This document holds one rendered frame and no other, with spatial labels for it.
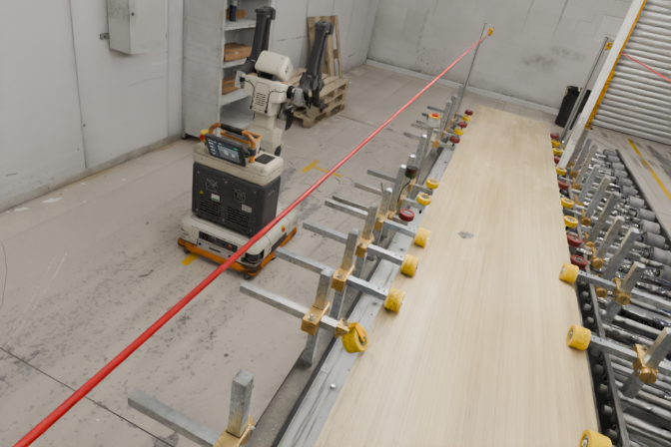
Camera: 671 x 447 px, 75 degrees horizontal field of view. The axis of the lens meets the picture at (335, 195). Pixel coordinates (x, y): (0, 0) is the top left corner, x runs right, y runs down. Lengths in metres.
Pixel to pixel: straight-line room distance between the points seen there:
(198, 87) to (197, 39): 0.46
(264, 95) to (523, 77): 7.77
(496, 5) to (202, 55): 6.78
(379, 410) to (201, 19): 3.91
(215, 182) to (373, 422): 1.97
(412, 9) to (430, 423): 9.41
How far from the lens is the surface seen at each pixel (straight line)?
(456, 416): 1.47
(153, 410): 1.27
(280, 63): 2.96
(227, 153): 2.74
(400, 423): 1.39
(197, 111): 4.85
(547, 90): 10.19
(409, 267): 1.84
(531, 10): 10.03
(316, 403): 1.71
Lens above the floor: 1.99
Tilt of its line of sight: 28 degrees down
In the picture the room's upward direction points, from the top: 12 degrees clockwise
